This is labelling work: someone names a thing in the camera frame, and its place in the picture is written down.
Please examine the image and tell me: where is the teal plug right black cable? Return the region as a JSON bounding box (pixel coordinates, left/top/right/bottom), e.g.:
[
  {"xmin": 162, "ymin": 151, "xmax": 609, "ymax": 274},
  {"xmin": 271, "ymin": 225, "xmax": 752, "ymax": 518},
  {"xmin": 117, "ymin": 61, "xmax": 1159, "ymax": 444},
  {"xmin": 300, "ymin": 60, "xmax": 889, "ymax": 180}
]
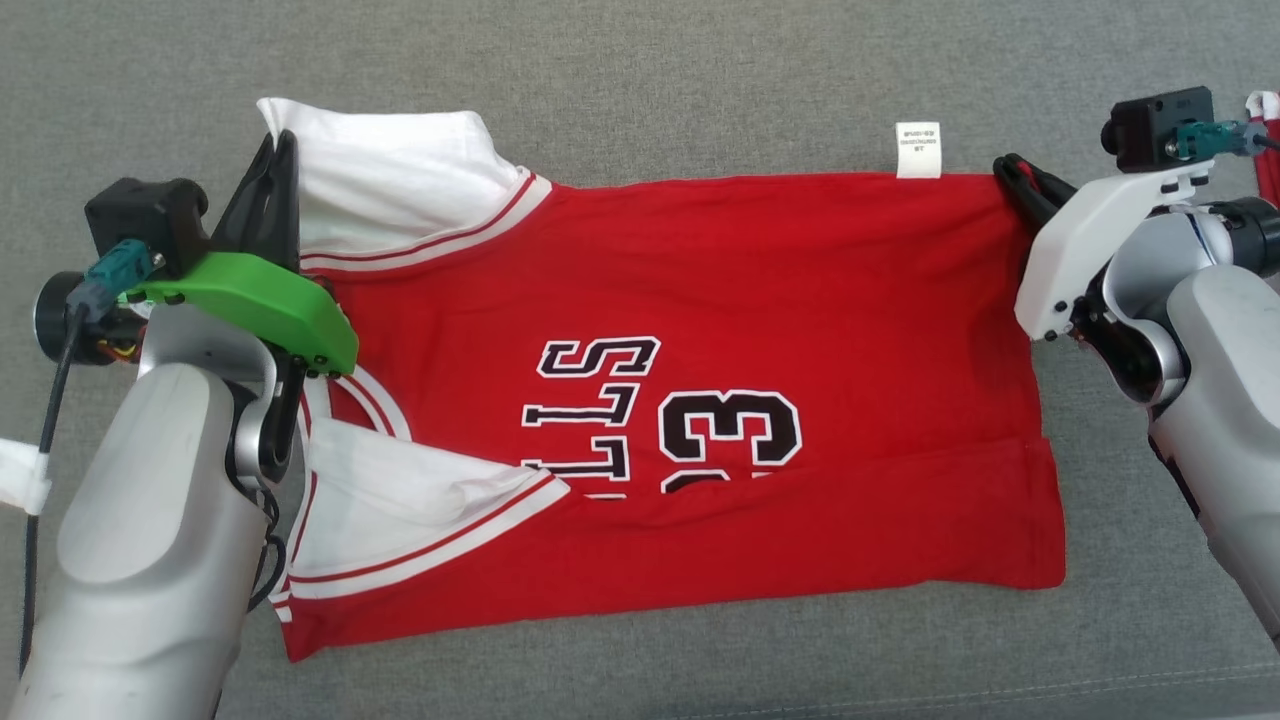
[{"xmin": 1175, "ymin": 118, "xmax": 1280, "ymax": 163}]

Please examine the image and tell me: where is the white cable strap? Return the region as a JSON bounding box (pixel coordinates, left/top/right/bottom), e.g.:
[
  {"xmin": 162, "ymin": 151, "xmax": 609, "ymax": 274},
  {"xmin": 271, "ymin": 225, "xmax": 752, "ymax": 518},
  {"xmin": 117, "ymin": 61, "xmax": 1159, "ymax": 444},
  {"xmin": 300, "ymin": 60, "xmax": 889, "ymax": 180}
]
[{"xmin": 0, "ymin": 437, "xmax": 53, "ymax": 517}]

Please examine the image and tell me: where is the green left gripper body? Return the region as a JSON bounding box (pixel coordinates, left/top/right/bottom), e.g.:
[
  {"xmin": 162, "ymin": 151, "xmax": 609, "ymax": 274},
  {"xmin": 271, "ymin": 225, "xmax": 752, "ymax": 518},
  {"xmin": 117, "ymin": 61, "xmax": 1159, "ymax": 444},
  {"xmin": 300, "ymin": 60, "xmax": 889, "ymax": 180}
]
[{"xmin": 118, "ymin": 252, "xmax": 360, "ymax": 379}]

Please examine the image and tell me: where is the red white basketball jersey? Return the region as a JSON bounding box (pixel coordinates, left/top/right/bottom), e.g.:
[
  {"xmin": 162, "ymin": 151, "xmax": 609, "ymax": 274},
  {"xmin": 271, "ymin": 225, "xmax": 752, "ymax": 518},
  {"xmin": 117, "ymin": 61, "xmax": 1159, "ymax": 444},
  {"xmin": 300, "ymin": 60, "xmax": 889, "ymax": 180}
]
[{"xmin": 257, "ymin": 97, "xmax": 1067, "ymax": 664}]

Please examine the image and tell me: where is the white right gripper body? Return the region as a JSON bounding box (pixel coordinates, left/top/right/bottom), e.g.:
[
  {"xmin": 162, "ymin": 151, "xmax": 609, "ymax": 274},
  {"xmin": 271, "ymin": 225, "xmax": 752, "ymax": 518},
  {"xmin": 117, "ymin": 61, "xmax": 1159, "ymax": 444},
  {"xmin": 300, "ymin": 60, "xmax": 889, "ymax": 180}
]
[{"xmin": 1014, "ymin": 160, "xmax": 1216, "ymax": 343}]

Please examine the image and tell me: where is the red shorts white stripe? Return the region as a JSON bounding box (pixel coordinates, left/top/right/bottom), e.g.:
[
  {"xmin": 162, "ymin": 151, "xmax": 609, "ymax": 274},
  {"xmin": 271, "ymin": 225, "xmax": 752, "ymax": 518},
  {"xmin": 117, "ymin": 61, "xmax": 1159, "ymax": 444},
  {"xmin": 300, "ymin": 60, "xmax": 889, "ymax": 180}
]
[{"xmin": 1245, "ymin": 90, "xmax": 1280, "ymax": 207}]

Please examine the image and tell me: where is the grey fabric sofa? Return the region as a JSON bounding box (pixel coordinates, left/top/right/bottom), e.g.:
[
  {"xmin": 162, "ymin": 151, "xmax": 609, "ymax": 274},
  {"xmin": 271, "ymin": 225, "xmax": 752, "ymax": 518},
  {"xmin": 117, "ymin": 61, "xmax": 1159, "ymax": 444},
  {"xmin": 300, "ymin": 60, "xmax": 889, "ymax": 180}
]
[{"xmin": 0, "ymin": 0, "xmax": 1280, "ymax": 720}]

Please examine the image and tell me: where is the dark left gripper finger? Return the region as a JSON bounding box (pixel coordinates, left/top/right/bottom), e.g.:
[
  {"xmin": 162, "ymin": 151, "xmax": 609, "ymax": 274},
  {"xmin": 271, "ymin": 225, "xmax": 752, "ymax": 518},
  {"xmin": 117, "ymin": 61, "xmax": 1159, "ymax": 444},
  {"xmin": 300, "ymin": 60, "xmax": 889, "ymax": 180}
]
[
  {"xmin": 208, "ymin": 132, "xmax": 291, "ymax": 263},
  {"xmin": 280, "ymin": 130, "xmax": 302, "ymax": 273}
]

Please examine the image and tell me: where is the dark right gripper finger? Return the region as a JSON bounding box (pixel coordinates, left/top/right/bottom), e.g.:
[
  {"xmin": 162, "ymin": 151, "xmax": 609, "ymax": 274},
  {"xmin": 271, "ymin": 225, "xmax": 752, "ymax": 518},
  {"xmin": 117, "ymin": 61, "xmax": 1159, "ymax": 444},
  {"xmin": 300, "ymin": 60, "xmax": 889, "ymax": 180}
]
[
  {"xmin": 993, "ymin": 153, "xmax": 1063, "ymax": 227},
  {"xmin": 1022, "ymin": 163, "xmax": 1080, "ymax": 209}
]

